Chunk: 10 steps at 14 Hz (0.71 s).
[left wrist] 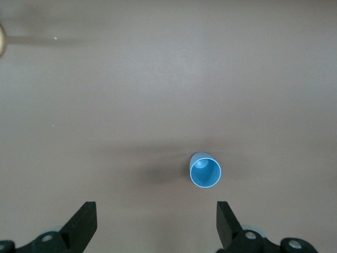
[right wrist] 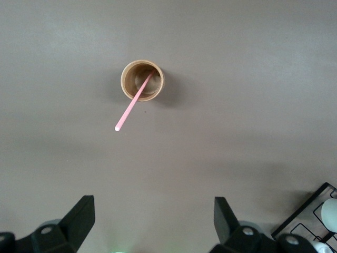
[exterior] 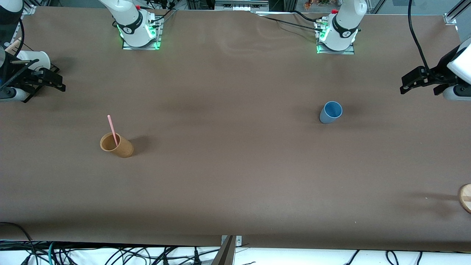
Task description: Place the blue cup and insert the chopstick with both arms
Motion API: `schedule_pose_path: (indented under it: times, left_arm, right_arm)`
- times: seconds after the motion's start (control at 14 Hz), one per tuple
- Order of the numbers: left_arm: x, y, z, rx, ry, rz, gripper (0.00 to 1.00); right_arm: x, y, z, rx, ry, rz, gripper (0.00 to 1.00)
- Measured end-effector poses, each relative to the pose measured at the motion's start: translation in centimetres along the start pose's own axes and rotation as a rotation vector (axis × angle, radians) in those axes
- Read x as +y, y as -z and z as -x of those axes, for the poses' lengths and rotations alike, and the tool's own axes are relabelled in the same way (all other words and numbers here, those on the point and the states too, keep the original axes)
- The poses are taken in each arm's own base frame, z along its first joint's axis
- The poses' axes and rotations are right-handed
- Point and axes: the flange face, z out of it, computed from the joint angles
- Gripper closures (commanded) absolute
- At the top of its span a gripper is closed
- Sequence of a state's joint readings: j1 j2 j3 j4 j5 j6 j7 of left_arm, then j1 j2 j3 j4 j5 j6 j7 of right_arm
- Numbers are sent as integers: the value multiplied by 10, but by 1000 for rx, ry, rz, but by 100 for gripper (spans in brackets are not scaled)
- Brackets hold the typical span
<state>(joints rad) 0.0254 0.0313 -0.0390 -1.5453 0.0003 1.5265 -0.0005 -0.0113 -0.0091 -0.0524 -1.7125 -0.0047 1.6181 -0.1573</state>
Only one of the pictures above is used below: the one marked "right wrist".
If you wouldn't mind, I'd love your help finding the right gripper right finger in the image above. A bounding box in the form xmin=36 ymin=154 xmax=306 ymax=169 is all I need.
xmin=209 ymin=196 xmax=277 ymax=253

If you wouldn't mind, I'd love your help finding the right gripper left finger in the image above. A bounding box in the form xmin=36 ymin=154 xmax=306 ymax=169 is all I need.
xmin=15 ymin=194 xmax=96 ymax=253

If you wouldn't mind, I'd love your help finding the pink chopstick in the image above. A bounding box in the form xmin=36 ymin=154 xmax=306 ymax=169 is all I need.
xmin=114 ymin=69 xmax=156 ymax=132

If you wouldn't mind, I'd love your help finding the white cup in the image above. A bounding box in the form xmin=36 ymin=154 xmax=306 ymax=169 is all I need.
xmin=320 ymin=198 xmax=337 ymax=234
xmin=312 ymin=240 xmax=331 ymax=253

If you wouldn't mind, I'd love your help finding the brown wooden cup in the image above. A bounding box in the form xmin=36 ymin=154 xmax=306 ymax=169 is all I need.
xmin=120 ymin=59 xmax=166 ymax=102

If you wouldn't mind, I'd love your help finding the black wire rack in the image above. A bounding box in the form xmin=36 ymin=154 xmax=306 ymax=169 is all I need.
xmin=271 ymin=182 xmax=337 ymax=253

